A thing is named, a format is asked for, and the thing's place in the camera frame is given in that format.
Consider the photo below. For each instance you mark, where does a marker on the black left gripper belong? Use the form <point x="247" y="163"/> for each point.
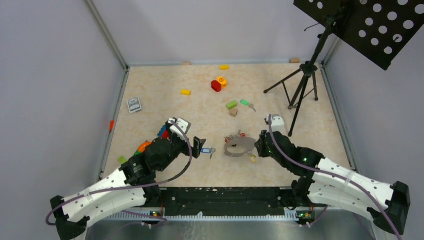
<point x="198" y="144"/>

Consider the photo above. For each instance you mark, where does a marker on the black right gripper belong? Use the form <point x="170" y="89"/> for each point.
<point x="260" y="144"/>

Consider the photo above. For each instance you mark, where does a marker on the blue key tag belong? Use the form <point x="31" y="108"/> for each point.
<point x="206" y="151"/>

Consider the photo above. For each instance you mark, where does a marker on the silver key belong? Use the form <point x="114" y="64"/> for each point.
<point x="212" y="152"/>

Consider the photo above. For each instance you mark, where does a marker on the yellow key tag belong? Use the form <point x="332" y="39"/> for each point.
<point x="253" y="158"/>

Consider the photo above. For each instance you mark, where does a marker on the red key tag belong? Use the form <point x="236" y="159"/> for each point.
<point x="232" y="136"/>

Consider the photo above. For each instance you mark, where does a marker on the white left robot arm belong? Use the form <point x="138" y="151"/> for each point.
<point x="133" y="184"/>

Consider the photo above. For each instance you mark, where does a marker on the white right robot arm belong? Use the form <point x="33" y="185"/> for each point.
<point x="325" y="182"/>

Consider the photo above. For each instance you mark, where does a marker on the red blue brick stack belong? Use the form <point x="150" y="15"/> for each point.
<point x="163" y="132"/>

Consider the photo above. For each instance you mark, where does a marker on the small wooden cube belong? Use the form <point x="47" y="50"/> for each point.
<point x="233" y="112"/>

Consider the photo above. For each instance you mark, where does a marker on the green tagged key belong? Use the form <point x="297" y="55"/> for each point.
<point x="248" y="104"/>

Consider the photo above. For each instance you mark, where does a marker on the green brick block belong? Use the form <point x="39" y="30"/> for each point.
<point x="231" y="105"/>

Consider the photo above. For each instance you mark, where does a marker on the yellow brick mid left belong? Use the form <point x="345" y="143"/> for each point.
<point x="185" y="92"/>

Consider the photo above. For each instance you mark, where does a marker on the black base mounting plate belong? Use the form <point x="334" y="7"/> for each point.
<point x="227" y="201"/>

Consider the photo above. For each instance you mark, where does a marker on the orange arch block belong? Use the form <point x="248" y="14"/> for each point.
<point x="143" y="146"/>

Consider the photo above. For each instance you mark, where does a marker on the red cylinder block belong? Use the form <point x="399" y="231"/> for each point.
<point x="216" y="86"/>

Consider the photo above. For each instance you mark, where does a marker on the orange round block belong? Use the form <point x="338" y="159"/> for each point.
<point x="223" y="81"/>

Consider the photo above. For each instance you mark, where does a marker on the playing card deck box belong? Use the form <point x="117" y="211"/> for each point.
<point x="134" y="105"/>

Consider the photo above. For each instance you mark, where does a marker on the light green curved block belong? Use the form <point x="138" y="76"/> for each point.
<point x="122" y="160"/>

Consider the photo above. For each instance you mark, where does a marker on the yellow brick far back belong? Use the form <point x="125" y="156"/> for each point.
<point x="224" y="67"/>

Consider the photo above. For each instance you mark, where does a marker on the wooden wedge back right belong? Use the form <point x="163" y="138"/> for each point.
<point x="295" y="60"/>

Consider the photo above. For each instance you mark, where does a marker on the black perforated music stand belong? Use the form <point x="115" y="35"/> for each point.
<point x="377" y="29"/>

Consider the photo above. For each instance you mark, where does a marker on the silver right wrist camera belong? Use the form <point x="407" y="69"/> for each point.
<point x="277" y="123"/>

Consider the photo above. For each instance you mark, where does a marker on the small orange wall clip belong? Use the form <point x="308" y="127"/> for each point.
<point x="111" y="125"/>

